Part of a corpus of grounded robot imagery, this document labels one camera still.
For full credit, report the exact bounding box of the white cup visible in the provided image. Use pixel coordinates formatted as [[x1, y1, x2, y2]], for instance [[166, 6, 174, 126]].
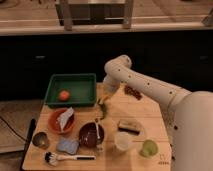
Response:
[[114, 132, 132, 152]]

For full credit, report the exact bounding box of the green chili pepper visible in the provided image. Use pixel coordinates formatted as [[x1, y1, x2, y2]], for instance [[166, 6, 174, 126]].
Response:
[[98, 103, 107, 120]]

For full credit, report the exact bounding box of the metal cup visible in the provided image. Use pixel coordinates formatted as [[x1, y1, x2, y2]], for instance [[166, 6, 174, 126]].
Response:
[[32, 132, 50, 149]]

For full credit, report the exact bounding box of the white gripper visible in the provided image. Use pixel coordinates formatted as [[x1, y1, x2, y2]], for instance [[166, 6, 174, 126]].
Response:
[[103, 76, 120, 98]]

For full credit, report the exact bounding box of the brown block eraser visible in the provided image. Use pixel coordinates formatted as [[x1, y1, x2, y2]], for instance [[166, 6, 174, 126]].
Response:
[[118, 119, 141, 135]]

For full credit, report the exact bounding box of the green plastic tray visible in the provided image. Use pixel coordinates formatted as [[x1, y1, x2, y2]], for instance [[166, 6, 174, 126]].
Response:
[[44, 73, 96, 108]]

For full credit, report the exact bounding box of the yellow banana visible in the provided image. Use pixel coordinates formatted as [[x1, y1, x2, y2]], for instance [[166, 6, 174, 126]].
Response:
[[97, 95, 109, 105]]

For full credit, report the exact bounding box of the orange bowl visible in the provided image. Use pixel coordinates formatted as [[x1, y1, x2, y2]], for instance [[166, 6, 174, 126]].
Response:
[[48, 108, 74, 134]]

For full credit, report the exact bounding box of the dark red bowl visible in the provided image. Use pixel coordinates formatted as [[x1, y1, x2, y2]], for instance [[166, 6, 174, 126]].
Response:
[[79, 122, 97, 148]]

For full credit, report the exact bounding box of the green cup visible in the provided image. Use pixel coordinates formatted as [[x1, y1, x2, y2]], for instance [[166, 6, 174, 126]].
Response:
[[140, 139, 158, 158]]

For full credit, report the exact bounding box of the wooden stool frame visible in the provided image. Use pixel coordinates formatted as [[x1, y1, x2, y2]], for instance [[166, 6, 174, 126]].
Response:
[[55, 0, 134, 31]]

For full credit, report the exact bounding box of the orange tomato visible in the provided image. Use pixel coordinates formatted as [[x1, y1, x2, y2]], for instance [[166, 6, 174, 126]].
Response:
[[58, 90, 70, 102]]

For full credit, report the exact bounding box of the blue sponge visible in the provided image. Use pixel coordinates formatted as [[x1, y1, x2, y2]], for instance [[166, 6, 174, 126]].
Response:
[[56, 137, 79, 155]]

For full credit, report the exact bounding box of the white crumpled paper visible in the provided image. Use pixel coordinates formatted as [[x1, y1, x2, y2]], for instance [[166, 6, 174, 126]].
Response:
[[57, 107, 74, 130]]

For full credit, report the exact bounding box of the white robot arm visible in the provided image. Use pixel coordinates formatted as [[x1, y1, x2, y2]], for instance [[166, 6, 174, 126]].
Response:
[[103, 55, 213, 171]]

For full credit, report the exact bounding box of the white dish brush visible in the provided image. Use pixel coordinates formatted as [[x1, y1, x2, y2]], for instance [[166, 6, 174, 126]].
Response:
[[44, 152, 96, 166]]

